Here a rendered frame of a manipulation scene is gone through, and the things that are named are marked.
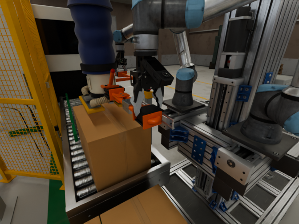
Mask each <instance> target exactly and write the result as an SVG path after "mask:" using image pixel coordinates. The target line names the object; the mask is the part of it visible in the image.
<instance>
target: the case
mask: <svg viewBox="0 0 299 224"><path fill-rule="evenodd" d="M101 105H102V106H103V107H104V108H105V110H104V111H101V112H95V113H91V114H88V113H87V111H86V109H85V108H84V106H83V105H79V106H74V107H73V111H74V115H75V119H76V124H77V128H78V132H79V136H80V140H81V145H82V148H83V151H84V154H85V157H86V160H87V162H88V165H89V169H90V171H91V174H92V177H93V180H94V183H95V186H96V189H97V192H100V191H102V190H105V189H107V188H109V187H111V186H114V185H116V184H118V183H120V182H122V181H125V180H126V179H129V178H131V177H133V176H135V175H137V174H140V173H142V172H144V171H146V170H148V169H151V128H148V129H145V130H144V129H143V127H142V126H141V125H140V124H139V123H138V122H136V121H135V120H133V114H128V113H127V112H126V111H125V110H123V107H118V106H117V105H116V104H115V103H113V104H109V103H108V102H107V103H104V104H101Z"/></svg>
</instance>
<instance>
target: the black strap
mask: <svg viewBox="0 0 299 224"><path fill-rule="evenodd" d="M80 67H81V70H82V71H85V72H103V71H110V70H111V69H117V68H118V62H115V63H111V64H83V63H80Z"/></svg>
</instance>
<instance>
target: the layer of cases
mask: <svg viewBox="0 0 299 224"><path fill-rule="evenodd" d="M100 218H101V221H100ZM101 223H102V224H188V223H187V222H186V220H185V219H184V218H183V216H182V215H181V214H180V212H179V211H178V210H177V208H176V207H175V206H174V204H173V203H172V202H171V200H170V199H169V198H168V196H167V195H166V194H165V192H164V191H163V190H162V188H161V187H160V186H159V184H157V185H155V186H153V187H151V188H149V189H148V190H146V191H144V192H142V193H140V194H138V195H136V196H135V197H133V198H131V199H129V200H127V201H125V202H123V203H121V204H120V205H118V206H116V207H114V208H112V209H110V210H108V211H106V212H104V213H102V214H101V215H100V217H99V216H97V217H95V218H93V219H91V220H89V221H87V222H85V223H84V224H101Z"/></svg>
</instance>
